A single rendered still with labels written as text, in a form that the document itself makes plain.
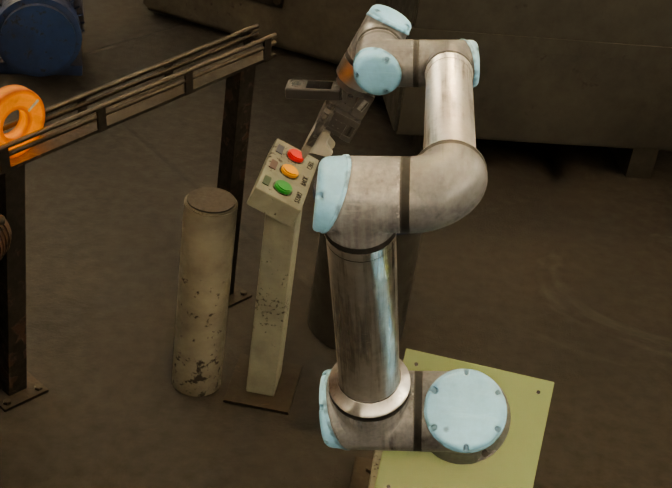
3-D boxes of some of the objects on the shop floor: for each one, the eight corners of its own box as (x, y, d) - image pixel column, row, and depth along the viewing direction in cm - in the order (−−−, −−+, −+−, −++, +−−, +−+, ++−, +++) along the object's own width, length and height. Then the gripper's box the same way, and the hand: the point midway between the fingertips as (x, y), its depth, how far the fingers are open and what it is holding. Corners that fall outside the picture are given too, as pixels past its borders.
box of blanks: (386, 165, 412) (424, -62, 371) (356, 59, 481) (385, -142, 441) (682, 182, 428) (749, -34, 387) (611, 77, 497) (662, -115, 457)
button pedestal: (220, 408, 298) (242, 185, 266) (242, 349, 319) (265, 135, 286) (286, 421, 297) (316, 198, 265) (303, 361, 318) (333, 148, 285)
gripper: (373, 102, 252) (327, 181, 263) (378, 83, 259) (333, 161, 271) (335, 82, 251) (290, 162, 262) (342, 64, 258) (298, 142, 269)
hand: (303, 151), depth 265 cm, fingers closed
